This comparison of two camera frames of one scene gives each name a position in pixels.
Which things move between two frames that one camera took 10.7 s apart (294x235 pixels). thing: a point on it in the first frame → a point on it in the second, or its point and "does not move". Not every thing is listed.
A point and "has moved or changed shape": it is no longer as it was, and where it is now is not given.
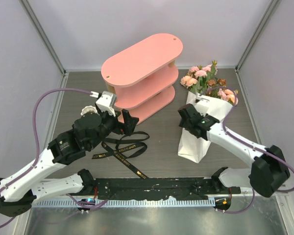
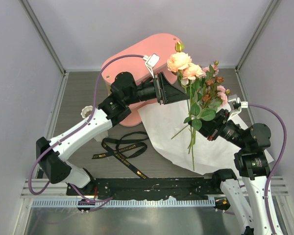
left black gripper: (130, 122) → (168, 93)
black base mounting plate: (158, 188) does not move
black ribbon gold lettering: (125, 147) does not move
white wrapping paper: (191, 147) has moved or changed shape
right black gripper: (183, 124) → (212, 128)
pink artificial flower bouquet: (203, 80) has moved or changed shape
